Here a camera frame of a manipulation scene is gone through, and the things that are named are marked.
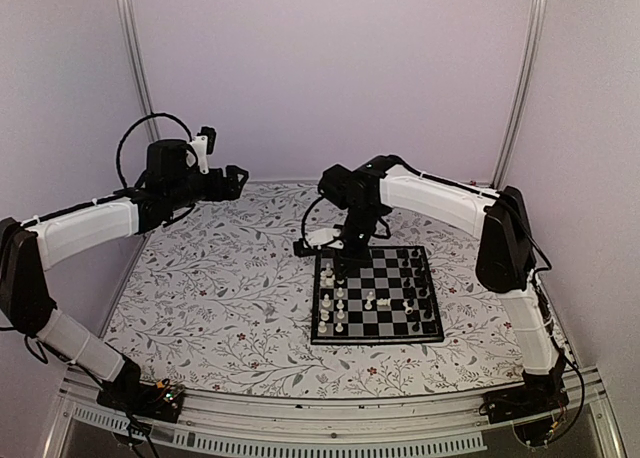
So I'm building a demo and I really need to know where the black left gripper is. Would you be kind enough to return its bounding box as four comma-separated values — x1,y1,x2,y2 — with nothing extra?
168,164,248,211

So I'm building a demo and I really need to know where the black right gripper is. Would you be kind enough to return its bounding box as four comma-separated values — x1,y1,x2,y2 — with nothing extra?
331,205,382,280

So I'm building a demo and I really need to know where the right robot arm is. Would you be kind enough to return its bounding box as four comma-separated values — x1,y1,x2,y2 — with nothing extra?
319,155,565,414

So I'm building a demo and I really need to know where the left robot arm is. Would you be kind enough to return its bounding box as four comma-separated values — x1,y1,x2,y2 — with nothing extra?
1,165,249,412

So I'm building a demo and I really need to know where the black and white chess board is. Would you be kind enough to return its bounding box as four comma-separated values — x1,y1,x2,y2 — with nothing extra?
310,246,444,346

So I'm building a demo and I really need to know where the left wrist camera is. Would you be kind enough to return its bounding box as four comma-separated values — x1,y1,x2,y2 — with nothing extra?
146,126,217,182

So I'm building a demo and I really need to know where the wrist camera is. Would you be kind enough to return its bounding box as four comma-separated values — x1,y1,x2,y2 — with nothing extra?
293,164,377,257
146,126,217,182

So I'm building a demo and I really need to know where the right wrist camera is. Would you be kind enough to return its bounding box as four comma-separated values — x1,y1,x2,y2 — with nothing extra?
293,164,377,257

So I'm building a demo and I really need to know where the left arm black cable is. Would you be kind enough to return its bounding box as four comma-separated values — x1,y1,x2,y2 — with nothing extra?
115,111,196,189

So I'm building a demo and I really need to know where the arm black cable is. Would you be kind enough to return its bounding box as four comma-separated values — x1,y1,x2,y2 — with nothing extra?
524,237,587,429
115,111,196,189

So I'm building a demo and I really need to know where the back aluminium rail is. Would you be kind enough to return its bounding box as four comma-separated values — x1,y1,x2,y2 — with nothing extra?
169,177,496,187

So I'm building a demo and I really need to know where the aluminium rail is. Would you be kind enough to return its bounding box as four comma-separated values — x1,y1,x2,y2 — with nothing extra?
169,177,496,187
43,368,628,457

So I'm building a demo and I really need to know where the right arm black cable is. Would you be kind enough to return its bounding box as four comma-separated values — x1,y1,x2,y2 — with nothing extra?
524,237,587,429

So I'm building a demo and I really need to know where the left aluminium frame post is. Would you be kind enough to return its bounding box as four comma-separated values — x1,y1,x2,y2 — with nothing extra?
116,0,154,116

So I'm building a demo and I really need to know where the aluminium frame post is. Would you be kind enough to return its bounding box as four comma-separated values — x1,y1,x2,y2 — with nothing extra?
116,0,154,116
491,0,548,188

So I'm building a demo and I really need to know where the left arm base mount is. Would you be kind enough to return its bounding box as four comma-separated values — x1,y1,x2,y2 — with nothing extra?
96,358,185,424

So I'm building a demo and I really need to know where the front aluminium rail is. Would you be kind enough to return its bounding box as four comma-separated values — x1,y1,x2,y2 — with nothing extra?
43,368,628,457

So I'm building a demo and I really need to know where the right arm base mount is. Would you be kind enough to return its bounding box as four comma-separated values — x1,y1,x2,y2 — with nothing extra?
478,373,569,447

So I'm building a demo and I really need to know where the right aluminium frame post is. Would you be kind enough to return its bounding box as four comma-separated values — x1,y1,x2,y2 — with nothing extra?
491,0,548,188

